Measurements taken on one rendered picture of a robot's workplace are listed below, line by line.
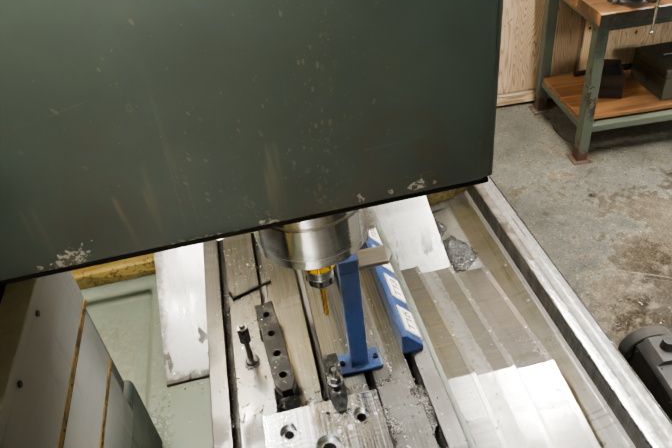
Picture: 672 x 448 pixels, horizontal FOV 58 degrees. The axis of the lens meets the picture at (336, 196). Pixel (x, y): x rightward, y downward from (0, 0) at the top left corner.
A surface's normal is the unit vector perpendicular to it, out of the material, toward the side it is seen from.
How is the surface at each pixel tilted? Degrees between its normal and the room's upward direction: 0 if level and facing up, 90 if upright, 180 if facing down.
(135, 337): 0
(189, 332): 24
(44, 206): 90
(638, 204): 0
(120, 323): 0
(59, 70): 90
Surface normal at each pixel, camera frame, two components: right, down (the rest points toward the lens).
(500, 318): -0.13, -0.86
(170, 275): 0.00, -0.48
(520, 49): 0.11, 0.59
